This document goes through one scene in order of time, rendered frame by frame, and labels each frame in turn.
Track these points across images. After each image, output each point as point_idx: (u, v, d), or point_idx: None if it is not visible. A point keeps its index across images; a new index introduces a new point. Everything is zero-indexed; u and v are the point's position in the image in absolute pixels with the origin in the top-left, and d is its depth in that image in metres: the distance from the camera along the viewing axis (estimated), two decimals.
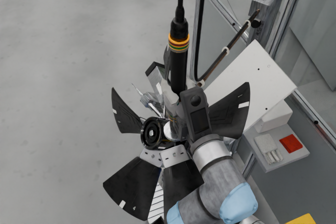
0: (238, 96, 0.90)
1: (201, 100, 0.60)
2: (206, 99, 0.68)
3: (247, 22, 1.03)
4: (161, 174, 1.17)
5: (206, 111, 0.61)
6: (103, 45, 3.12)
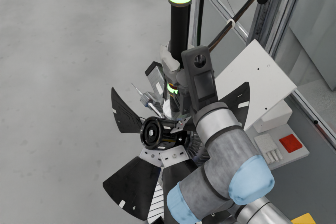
0: (238, 96, 0.90)
1: (207, 61, 0.51)
2: None
3: None
4: (161, 174, 1.17)
5: (212, 75, 0.52)
6: (103, 45, 3.12)
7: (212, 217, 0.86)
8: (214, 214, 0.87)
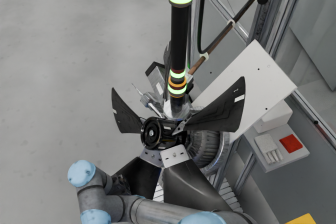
0: None
1: None
2: None
3: None
4: (161, 174, 1.17)
5: None
6: (103, 45, 3.12)
7: None
8: None
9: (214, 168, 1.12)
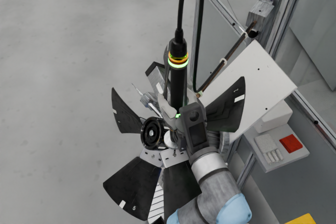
0: None
1: (199, 115, 0.64)
2: (205, 113, 0.72)
3: (244, 34, 1.07)
4: (161, 174, 1.17)
5: (204, 125, 0.65)
6: (103, 45, 3.12)
7: (132, 209, 1.13)
8: (134, 209, 1.13)
9: None
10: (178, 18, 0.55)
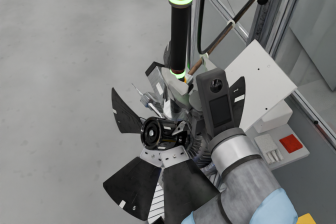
0: None
1: (223, 85, 0.48)
2: None
3: None
4: (161, 174, 1.17)
5: (229, 99, 0.49)
6: (103, 45, 3.12)
7: (132, 209, 1.13)
8: (134, 209, 1.13)
9: (214, 168, 1.12)
10: None
